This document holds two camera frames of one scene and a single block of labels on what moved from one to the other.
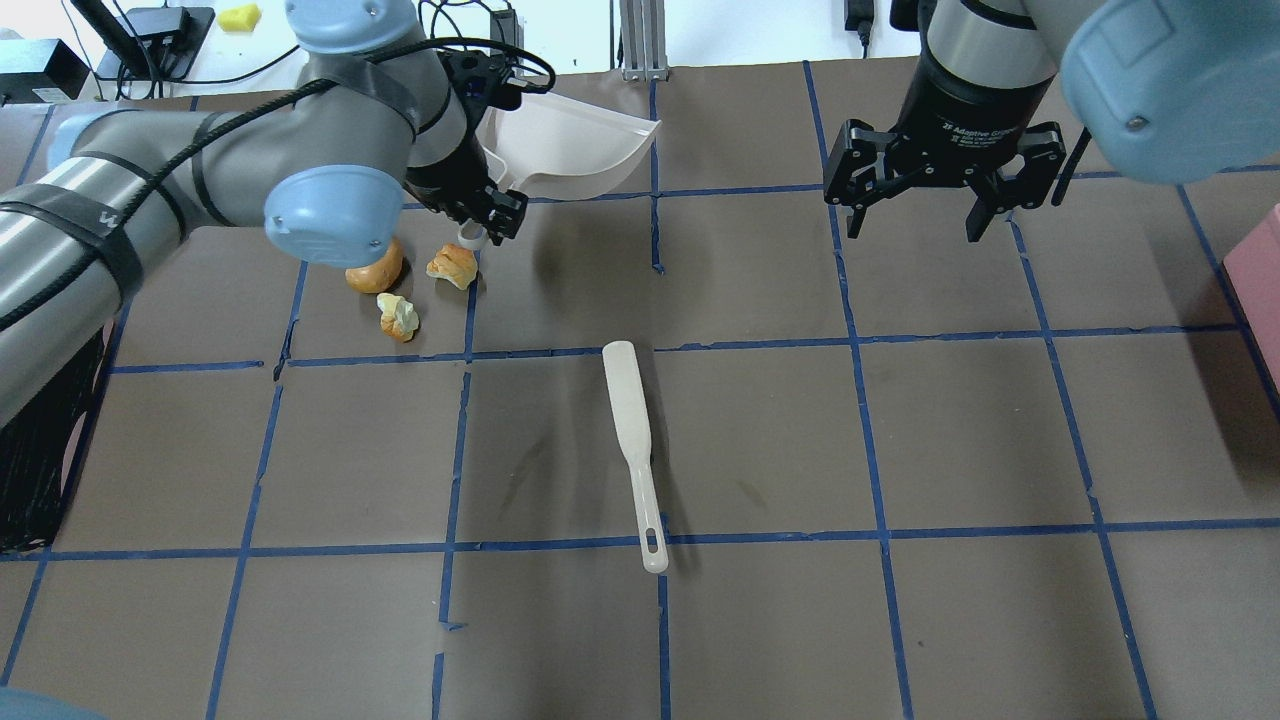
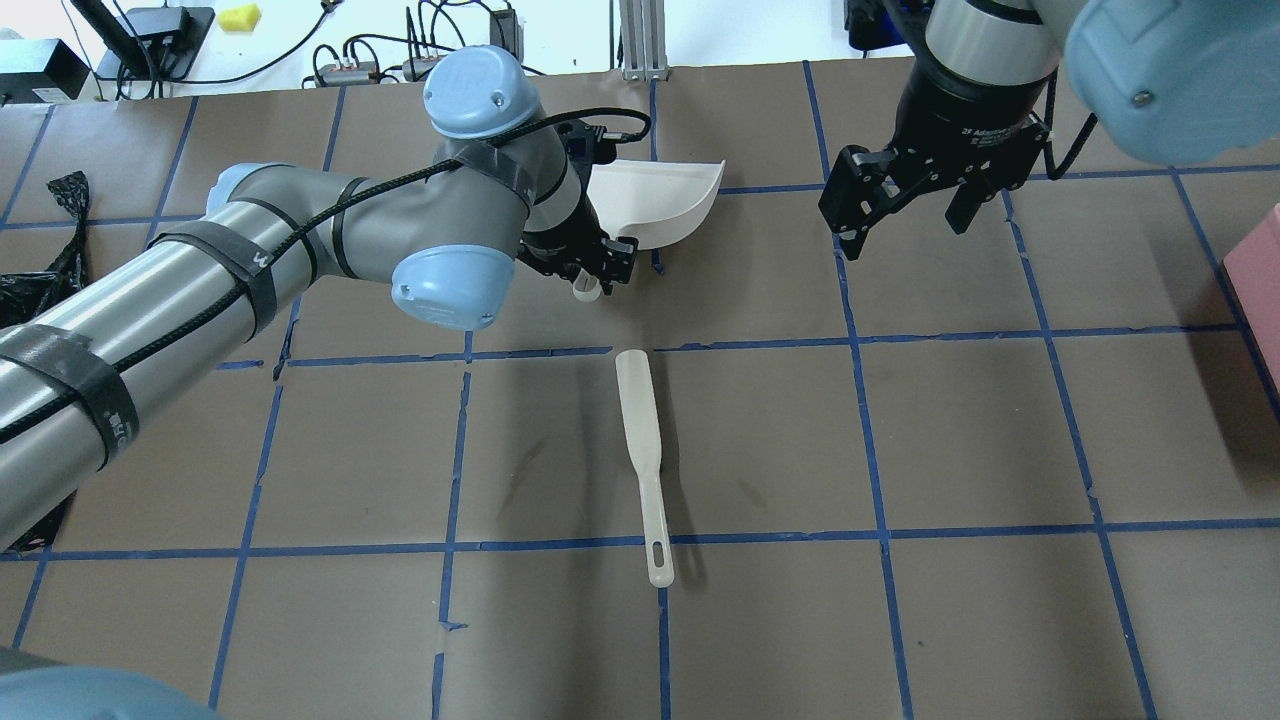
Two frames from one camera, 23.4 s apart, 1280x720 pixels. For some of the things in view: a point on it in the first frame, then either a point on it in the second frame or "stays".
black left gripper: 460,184 → 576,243
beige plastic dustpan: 558,149 → 651,201
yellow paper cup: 244,18 stays
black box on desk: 39,71 stays
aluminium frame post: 643,40 stays
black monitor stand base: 155,43 stays
